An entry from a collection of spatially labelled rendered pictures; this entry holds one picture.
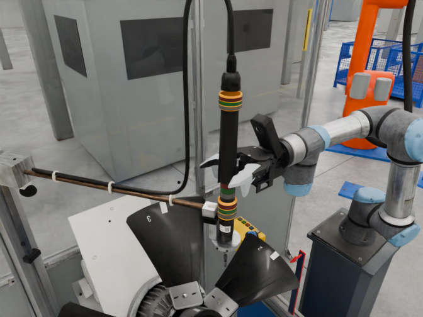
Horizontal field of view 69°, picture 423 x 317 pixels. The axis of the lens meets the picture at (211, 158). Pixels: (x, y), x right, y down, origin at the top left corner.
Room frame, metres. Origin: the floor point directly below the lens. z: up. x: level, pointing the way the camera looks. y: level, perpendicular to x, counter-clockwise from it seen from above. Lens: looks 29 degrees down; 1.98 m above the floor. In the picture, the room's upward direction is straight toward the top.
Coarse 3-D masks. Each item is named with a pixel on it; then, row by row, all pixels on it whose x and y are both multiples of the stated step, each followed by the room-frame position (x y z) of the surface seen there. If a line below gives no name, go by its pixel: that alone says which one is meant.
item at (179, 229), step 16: (144, 208) 0.68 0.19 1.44; (160, 208) 0.68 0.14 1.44; (176, 208) 0.68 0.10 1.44; (192, 208) 0.68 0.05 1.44; (128, 224) 0.66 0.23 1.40; (144, 224) 0.66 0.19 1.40; (160, 224) 0.65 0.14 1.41; (176, 224) 0.65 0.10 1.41; (192, 224) 0.65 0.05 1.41; (144, 240) 0.64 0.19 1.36; (160, 240) 0.63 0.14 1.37; (176, 240) 0.62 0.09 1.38; (192, 240) 0.62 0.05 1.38; (160, 256) 0.61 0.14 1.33; (176, 256) 0.60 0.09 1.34; (192, 256) 0.60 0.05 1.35; (160, 272) 0.59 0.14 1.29; (176, 272) 0.58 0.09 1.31; (192, 272) 0.57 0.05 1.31
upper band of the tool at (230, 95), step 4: (220, 92) 0.56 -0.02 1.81; (224, 92) 0.57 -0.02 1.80; (228, 92) 0.58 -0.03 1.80; (232, 92) 0.57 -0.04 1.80; (236, 92) 0.57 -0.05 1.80; (240, 92) 0.56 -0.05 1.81; (220, 96) 0.54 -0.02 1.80; (224, 96) 0.54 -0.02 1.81; (228, 96) 0.53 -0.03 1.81; (232, 96) 0.53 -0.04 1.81; (236, 96) 0.53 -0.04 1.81; (240, 96) 0.54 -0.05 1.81; (220, 100) 0.54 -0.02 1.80; (220, 104) 0.54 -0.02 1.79; (240, 104) 0.54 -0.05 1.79; (240, 108) 0.54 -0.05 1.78
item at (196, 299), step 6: (192, 282) 0.56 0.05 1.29; (174, 288) 0.56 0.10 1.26; (180, 288) 0.56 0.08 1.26; (186, 288) 0.56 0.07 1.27; (192, 288) 0.55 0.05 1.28; (198, 288) 0.55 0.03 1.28; (174, 294) 0.56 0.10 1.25; (180, 294) 0.55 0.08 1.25; (198, 294) 0.54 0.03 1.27; (174, 300) 0.55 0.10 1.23; (180, 300) 0.54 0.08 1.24; (186, 300) 0.54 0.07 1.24; (192, 300) 0.54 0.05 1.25; (198, 300) 0.53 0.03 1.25; (174, 306) 0.54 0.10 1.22; (180, 306) 0.54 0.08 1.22; (186, 306) 0.53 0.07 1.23; (192, 306) 0.53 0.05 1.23
